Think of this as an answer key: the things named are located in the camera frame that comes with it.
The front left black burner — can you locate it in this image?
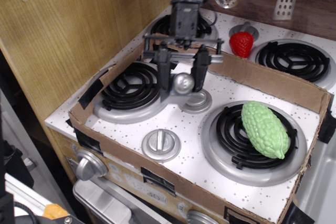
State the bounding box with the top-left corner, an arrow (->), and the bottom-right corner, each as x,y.
102,61 -> 159,111

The red strawberry toy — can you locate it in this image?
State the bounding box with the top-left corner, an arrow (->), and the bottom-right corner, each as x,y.
229,31 -> 254,58

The silver oven dial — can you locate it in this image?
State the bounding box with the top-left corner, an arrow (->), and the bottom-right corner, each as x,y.
186,210 -> 218,224
76,149 -> 108,181

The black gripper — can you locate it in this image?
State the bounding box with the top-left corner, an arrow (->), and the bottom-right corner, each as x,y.
143,0 -> 223,97

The silver oven dial right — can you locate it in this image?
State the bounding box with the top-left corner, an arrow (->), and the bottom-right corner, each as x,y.
186,210 -> 218,224

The oven clock display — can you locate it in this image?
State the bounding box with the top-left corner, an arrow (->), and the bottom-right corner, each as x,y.
124,173 -> 167,205

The silver back stovetop knob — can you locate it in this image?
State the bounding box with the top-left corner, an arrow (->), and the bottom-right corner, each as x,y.
229,22 -> 259,40

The silver oven dial left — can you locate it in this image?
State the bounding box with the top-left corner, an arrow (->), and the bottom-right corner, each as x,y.
76,149 -> 108,181

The cardboard barrier frame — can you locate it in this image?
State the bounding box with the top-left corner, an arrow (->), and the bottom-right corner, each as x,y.
68,33 -> 332,224

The back right black burner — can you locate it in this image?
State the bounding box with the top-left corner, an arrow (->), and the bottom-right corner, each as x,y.
250,39 -> 332,83

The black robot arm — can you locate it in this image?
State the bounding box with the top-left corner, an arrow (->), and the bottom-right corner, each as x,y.
143,0 -> 223,100

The silver stovetop knob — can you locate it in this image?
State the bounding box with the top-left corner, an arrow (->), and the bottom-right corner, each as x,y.
178,89 -> 213,114
229,22 -> 259,40
141,129 -> 181,163

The front right black burner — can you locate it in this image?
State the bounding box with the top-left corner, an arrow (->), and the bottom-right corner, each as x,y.
216,101 -> 298,169

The black burner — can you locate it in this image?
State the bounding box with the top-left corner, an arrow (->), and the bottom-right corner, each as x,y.
102,61 -> 159,111
250,39 -> 332,83
216,101 -> 298,169
147,15 -> 218,39

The hanging silver grater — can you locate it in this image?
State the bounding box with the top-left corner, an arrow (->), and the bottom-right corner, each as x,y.
272,0 -> 296,21

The silver front stovetop knob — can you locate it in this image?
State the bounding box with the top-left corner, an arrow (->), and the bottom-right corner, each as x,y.
141,129 -> 181,163

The silver oven door handle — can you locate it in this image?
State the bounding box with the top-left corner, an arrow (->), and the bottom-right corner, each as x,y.
72,179 -> 169,224

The green bitter melon toy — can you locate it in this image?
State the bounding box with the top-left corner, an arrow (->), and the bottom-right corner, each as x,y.
241,101 -> 290,159

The silver centre stovetop knob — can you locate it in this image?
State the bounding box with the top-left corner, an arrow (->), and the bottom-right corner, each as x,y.
178,89 -> 213,114

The back left black burner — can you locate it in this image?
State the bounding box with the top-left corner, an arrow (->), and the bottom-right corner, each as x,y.
147,15 -> 218,39

